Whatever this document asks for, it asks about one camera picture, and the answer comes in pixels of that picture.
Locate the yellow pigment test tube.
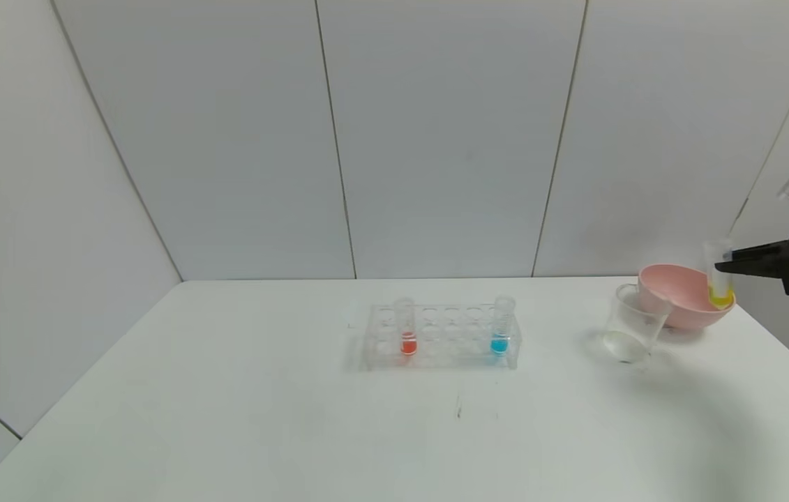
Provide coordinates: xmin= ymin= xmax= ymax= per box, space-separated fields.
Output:
xmin=705 ymin=239 xmax=735 ymax=307

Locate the blue pigment test tube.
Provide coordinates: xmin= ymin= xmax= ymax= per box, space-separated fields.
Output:
xmin=491 ymin=296 xmax=515 ymax=357

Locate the clear plastic beaker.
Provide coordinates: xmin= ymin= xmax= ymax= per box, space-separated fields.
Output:
xmin=602 ymin=284 xmax=672 ymax=365

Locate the clear plastic test tube rack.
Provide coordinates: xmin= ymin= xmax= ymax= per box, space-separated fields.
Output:
xmin=363 ymin=301 xmax=522 ymax=370

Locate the red pigment test tube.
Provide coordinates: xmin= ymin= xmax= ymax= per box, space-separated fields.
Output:
xmin=394 ymin=298 xmax=419 ymax=357

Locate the pink plastic bowl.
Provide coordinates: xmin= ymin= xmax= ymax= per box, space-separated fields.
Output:
xmin=637 ymin=265 xmax=737 ymax=331

